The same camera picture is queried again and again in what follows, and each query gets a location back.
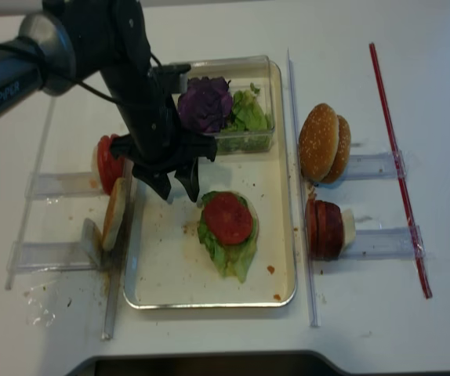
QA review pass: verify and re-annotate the clear plastic box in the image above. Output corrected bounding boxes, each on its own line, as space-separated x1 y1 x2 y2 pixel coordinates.
172 56 275 144

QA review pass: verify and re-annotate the clear track upper left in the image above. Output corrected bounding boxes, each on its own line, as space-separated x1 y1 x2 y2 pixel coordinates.
32 172 104 200

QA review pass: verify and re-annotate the red plastic rail strip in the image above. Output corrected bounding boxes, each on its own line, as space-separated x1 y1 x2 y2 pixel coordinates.
368 42 433 299

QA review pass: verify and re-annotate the clear track upper right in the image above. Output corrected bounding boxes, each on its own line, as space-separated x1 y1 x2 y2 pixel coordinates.
342 151 406 180

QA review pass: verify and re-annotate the clear rail left outer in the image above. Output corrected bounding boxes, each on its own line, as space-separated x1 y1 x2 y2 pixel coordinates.
5 99 56 291

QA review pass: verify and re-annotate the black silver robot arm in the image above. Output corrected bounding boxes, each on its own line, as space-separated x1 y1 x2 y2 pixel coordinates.
0 1 217 201

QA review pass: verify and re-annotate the clear rail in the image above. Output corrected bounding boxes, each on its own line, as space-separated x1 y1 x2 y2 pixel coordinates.
286 50 321 328
102 161 136 341
5 99 56 291

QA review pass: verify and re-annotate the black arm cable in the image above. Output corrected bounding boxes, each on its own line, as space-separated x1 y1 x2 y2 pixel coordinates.
0 38 163 107

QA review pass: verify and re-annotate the purple cabbage leaf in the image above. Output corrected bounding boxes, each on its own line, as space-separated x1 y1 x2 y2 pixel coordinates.
177 77 233 133

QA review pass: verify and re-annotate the sesame bun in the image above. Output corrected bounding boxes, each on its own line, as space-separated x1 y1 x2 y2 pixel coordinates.
299 103 339 182
322 114 351 184

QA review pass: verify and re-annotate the green lettuce leaf on bun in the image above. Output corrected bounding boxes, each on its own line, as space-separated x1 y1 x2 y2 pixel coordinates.
198 203 257 283

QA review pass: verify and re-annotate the clear track lower left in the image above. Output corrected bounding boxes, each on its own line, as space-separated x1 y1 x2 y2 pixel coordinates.
6 242 100 274

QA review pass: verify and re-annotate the red-brown meat patty stack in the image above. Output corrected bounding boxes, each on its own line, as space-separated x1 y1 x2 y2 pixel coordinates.
305 200 344 261

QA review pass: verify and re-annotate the sesame bun top front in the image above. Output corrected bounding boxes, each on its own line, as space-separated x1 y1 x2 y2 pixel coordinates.
299 103 339 182

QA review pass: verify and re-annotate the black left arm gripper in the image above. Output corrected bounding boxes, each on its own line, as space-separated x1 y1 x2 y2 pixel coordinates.
100 64 216 203

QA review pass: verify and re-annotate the clear rail left inner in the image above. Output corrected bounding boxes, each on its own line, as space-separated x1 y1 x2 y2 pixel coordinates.
102 161 136 341

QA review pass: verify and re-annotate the silver metal tray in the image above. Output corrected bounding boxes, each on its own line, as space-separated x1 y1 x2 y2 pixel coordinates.
124 59 296 309

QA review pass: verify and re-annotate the red tomato slice front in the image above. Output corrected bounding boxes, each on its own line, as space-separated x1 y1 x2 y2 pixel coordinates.
202 191 253 246

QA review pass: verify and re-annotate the clear track lower right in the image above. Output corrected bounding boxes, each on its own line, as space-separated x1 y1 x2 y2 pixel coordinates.
339 226 425 260

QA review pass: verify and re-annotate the sesame bun top back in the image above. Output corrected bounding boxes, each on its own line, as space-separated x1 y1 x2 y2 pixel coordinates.
322 114 351 184

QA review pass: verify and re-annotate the red tomato slice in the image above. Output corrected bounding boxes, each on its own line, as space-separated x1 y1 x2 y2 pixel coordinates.
93 134 125 195
202 191 253 246

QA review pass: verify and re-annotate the red tomato slice back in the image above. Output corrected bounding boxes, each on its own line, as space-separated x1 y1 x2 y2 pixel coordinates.
93 134 125 195

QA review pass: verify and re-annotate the clear track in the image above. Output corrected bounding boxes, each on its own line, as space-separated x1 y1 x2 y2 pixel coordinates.
6 242 100 274
339 226 425 260
342 151 406 180
32 172 104 200

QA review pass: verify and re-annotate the white bun slice left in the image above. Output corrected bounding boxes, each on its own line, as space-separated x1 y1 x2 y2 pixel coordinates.
102 177 126 251

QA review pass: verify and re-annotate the white pusher block right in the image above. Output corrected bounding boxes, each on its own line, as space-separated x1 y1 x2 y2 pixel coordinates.
341 209 356 249

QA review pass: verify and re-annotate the clear rail right inner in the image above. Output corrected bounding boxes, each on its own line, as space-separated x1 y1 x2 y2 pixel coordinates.
286 50 321 328

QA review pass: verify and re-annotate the green lettuce in box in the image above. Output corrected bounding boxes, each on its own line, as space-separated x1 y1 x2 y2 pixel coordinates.
217 82 271 154

